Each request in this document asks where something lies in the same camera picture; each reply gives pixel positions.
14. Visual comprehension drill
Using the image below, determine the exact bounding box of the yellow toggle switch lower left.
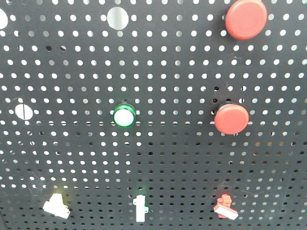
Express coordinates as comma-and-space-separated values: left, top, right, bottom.
43, 193, 70, 219

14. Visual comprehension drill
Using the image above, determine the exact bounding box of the black perforated pegboard panel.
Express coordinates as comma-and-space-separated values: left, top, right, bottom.
0, 0, 307, 230

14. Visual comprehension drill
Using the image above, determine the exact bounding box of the lower red mushroom button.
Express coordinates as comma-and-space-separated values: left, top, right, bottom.
214, 103, 249, 135

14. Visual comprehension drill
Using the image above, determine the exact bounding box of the upper red mushroom button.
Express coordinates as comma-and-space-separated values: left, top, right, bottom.
225, 0, 267, 40

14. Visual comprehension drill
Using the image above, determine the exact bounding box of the green-white toggle switch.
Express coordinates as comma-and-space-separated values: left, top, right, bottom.
132, 195, 149, 222

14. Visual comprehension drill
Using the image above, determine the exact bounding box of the red toggle switch white lever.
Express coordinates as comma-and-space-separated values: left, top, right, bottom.
213, 194, 238, 220

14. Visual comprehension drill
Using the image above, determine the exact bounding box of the red mushroom button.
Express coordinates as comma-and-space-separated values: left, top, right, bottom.
225, 0, 267, 40
214, 103, 249, 135

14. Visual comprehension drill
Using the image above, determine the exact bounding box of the green round push button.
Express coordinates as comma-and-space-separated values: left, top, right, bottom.
113, 103, 136, 127

